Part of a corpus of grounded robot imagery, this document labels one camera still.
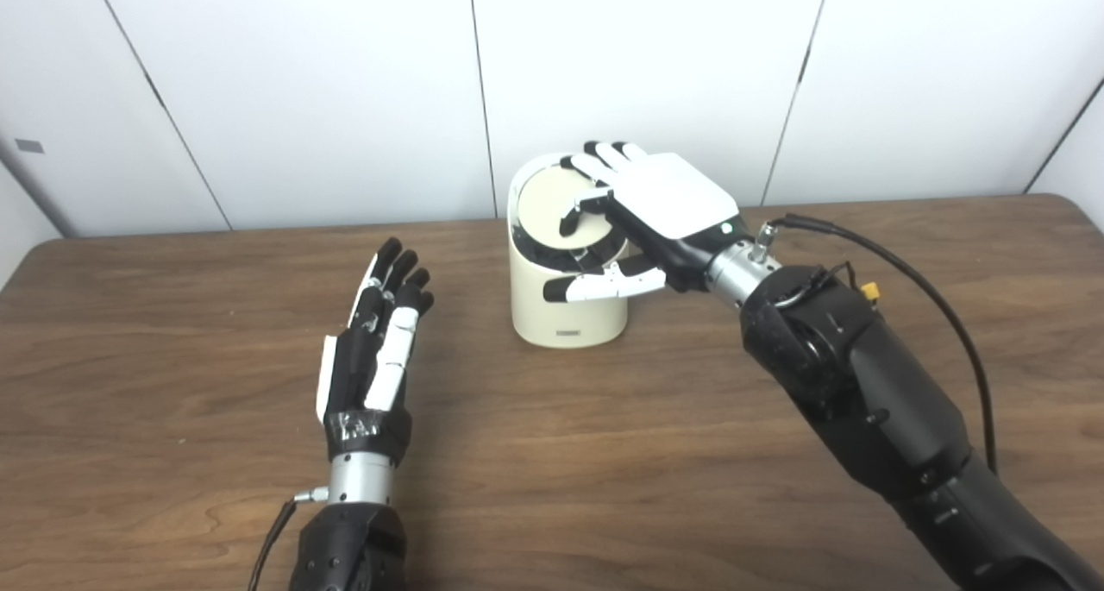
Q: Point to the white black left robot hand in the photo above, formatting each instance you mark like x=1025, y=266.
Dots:
x=358, y=384

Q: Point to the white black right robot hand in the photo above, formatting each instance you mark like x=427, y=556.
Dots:
x=673, y=198

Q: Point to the cream round bin lid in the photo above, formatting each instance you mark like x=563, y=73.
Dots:
x=543, y=207

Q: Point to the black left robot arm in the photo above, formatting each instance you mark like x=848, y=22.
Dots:
x=354, y=531

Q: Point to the black bin liner bag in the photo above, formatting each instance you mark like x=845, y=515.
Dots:
x=539, y=254

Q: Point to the cream-colored round bin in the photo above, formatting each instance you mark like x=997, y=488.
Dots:
x=561, y=319

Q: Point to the small grey wall plate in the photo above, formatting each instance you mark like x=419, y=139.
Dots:
x=29, y=146

